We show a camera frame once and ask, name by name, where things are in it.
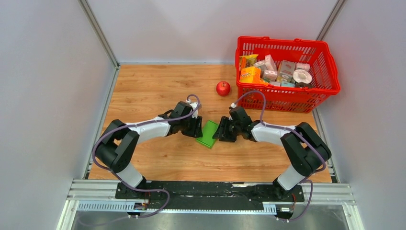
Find yellow snack bag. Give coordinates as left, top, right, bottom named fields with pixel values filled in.
left=239, top=54, right=258, bottom=69

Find red apple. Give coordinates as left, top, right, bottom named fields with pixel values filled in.
left=216, top=81, right=231, bottom=96

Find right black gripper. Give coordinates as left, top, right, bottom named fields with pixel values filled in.
left=212, top=116, right=241, bottom=143

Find red plastic basket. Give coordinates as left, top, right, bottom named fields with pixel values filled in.
left=235, top=36, right=340, bottom=113

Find pink box in basket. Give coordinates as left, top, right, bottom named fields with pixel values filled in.
left=261, top=70, right=278, bottom=81

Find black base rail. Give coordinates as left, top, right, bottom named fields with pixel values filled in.
left=115, top=181, right=305, bottom=211

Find orange snack box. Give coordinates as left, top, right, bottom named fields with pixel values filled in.
left=239, top=66, right=269, bottom=85

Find small pink white box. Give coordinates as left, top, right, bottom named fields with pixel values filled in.
left=295, top=63, right=311, bottom=72

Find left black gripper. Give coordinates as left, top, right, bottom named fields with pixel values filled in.
left=180, top=115, right=203, bottom=138

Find white red box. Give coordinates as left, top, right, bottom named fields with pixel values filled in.
left=278, top=60, right=296, bottom=81

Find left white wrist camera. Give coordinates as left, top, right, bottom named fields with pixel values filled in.
left=185, top=99, right=201, bottom=119

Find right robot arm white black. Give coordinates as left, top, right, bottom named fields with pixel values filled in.
left=213, top=106, right=331, bottom=201

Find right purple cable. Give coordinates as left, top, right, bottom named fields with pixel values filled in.
left=231, top=90, right=327, bottom=223

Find pink white carton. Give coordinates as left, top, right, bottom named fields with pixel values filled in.
left=264, top=54, right=278, bottom=71

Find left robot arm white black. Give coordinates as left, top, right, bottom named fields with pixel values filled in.
left=92, top=101, right=203, bottom=199

